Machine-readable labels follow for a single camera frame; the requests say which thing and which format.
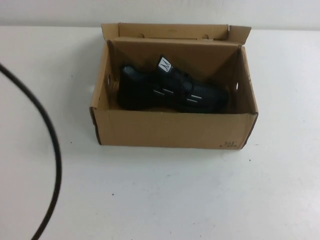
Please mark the black knit sneaker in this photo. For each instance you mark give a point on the black knit sneaker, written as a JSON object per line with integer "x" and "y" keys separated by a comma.
{"x": 150, "y": 97}

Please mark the brown cardboard shoe box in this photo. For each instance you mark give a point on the brown cardboard shoe box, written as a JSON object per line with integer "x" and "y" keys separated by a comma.
{"x": 162, "y": 130}

